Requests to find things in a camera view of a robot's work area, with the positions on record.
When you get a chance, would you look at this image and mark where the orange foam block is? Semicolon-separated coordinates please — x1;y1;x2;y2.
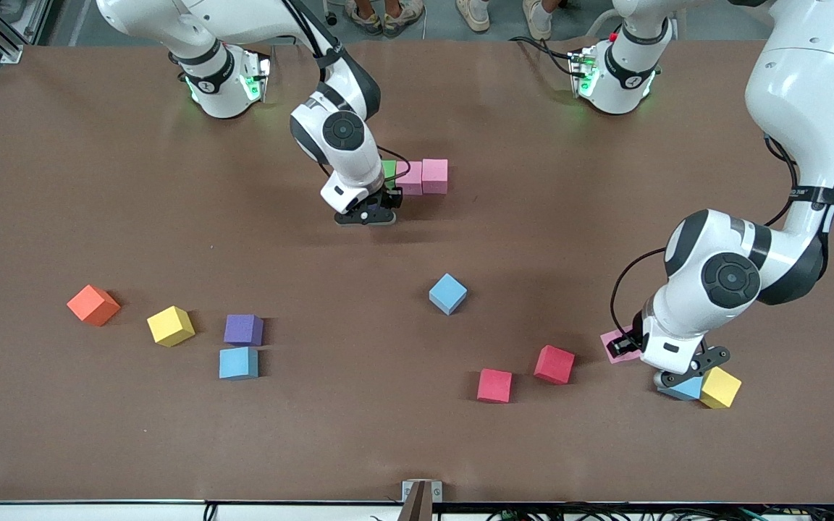
67;284;122;327

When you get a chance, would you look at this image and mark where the yellow foam block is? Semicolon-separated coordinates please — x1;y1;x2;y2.
699;366;742;410
146;305;196;348

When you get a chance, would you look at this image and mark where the red foam block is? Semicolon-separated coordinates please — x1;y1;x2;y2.
534;344;576;385
477;368;513;404

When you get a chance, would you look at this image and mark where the metal clamp bracket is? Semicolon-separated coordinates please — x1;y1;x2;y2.
402;480;443;521

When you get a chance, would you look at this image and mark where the blue foam block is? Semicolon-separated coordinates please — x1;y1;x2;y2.
429;273;468;316
219;347;259;381
657;375;704;402

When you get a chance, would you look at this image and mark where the grey sneaker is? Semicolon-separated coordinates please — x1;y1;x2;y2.
347;0;385;37
383;0;426;38

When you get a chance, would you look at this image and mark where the brown paper table cover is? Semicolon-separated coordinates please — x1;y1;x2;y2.
0;38;834;505

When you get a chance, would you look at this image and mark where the black left base cable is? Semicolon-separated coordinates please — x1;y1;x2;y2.
508;35;578;77

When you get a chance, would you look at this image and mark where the pink foam block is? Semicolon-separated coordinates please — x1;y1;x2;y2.
600;327;644;365
395;161;424;197
421;158;450;195

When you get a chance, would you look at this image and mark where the white hose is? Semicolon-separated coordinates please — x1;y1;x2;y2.
587;13;624;38

